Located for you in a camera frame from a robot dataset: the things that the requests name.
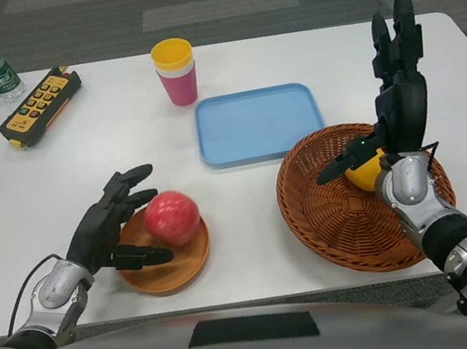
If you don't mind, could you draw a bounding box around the white plastic cup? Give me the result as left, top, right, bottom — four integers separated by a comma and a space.
154, 59, 199, 81

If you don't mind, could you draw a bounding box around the yellow black remote control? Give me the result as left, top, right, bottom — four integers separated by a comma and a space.
0, 62, 93, 154

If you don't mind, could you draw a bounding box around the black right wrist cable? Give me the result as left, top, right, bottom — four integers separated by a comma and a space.
419, 140, 444, 173

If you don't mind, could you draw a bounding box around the brown wicker basket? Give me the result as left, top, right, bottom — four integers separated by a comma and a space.
266, 106, 467, 289

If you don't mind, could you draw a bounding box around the yellow round fruit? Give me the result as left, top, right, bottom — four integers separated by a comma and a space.
342, 146, 394, 197

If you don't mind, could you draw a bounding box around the blue rectangular tray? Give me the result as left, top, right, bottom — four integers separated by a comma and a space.
190, 77, 331, 174

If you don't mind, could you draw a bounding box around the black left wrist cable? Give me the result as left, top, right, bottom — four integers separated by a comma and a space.
0, 252, 74, 337

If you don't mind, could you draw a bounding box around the yellow plastic cup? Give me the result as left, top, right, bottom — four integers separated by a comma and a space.
148, 35, 197, 75

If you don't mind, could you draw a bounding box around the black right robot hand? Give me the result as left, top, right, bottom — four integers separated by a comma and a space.
285, 0, 447, 188

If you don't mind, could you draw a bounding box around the pink plastic cup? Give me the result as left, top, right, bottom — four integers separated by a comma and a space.
156, 63, 203, 110

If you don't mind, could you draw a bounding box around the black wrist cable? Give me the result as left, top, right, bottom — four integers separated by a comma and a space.
419, 140, 444, 173
0, 252, 74, 337

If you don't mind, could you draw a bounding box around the orange round plate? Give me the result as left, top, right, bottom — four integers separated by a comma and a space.
106, 195, 219, 304

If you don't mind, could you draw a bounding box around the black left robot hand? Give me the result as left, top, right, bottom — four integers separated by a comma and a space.
52, 161, 177, 284

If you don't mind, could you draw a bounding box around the red apple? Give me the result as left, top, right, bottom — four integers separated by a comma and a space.
137, 185, 207, 253

